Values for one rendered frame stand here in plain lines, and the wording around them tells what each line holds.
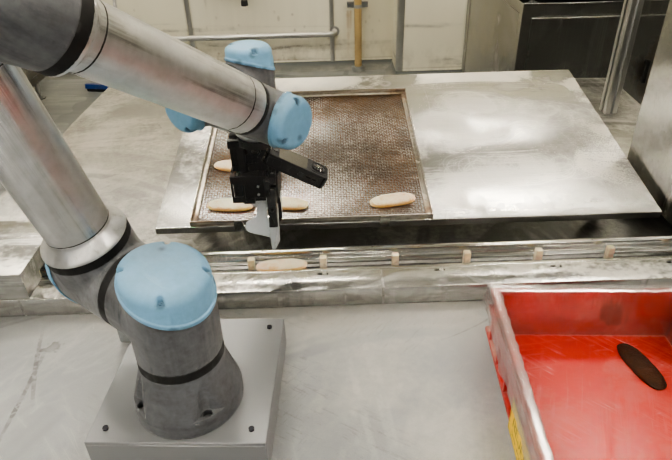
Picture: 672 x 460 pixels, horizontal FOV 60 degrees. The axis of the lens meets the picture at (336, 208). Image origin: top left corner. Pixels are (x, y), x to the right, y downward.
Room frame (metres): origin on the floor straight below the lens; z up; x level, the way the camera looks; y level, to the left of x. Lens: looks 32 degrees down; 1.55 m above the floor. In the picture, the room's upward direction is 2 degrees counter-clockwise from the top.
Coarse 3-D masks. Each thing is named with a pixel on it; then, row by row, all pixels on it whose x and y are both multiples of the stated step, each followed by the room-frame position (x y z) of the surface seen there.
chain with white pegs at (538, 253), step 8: (536, 248) 0.91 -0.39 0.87; (608, 248) 0.91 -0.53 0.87; (320, 256) 0.91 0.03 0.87; (392, 256) 0.90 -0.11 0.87; (464, 256) 0.91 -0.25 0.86; (536, 256) 0.91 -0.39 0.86; (608, 256) 0.91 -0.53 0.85; (616, 256) 0.92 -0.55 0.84; (624, 256) 0.92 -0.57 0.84; (632, 256) 0.92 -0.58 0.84; (640, 256) 0.92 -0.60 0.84; (248, 264) 0.90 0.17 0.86; (320, 264) 0.90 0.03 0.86; (376, 264) 0.92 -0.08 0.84; (384, 264) 0.92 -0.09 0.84; (392, 264) 0.90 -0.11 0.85; (400, 264) 0.91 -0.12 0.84; (408, 264) 0.91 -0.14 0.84; (40, 272) 0.91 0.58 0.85
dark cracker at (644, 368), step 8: (624, 344) 0.69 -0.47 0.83; (624, 352) 0.67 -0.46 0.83; (632, 352) 0.67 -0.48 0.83; (640, 352) 0.67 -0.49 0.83; (624, 360) 0.66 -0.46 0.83; (632, 360) 0.66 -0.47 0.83; (640, 360) 0.66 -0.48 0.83; (648, 360) 0.66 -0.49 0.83; (632, 368) 0.64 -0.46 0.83; (640, 368) 0.64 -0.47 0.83; (648, 368) 0.64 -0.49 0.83; (656, 368) 0.64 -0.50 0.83; (640, 376) 0.63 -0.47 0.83; (648, 376) 0.62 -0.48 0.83; (656, 376) 0.62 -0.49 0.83; (648, 384) 0.61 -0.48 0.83; (656, 384) 0.61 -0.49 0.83; (664, 384) 0.61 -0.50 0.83
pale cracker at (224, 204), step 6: (222, 198) 1.07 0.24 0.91; (228, 198) 1.07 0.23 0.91; (210, 204) 1.06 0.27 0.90; (216, 204) 1.05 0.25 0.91; (222, 204) 1.05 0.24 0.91; (228, 204) 1.05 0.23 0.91; (234, 204) 1.05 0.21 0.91; (240, 204) 1.05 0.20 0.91; (246, 204) 1.05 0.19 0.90; (216, 210) 1.04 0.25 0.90; (222, 210) 1.04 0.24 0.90; (228, 210) 1.04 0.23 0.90; (234, 210) 1.04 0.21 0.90; (240, 210) 1.04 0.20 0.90; (246, 210) 1.04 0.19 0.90
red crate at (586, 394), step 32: (544, 352) 0.69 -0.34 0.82; (576, 352) 0.69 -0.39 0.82; (608, 352) 0.68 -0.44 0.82; (544, 384) 0.62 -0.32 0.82; (576, 384) 0.62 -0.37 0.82; (608, 384) 0.62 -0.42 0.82; (640, 384) 0.62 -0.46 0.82; (544, 416) 0.56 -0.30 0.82; (576, 416) 0.56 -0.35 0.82; (608, 416) 0.56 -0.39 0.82; (640, 416) 0.56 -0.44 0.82; (576, 448) 0.51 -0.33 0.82; (608, 448) 0.51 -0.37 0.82; (640, 448) 0.50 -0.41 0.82
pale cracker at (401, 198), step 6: (402, 192) 1.08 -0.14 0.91; (372, 198) 1.07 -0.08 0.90; (378, 198) 1.06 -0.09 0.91; (384, 198) 1.06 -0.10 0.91; (390, 198) 1.06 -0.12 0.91; (396, 198) 1.06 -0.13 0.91; (402, 198) 1.06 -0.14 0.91; (408, 198) 1.06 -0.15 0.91; (414, 198) 1.06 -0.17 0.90; (372, 204) 1.05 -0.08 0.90; (378, 204) 1.04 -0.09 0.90; (384, 204) 1.04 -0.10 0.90; (390, 204) 1.04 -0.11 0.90; (396, 204) 1.04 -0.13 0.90; (402, 204) 1.05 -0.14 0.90
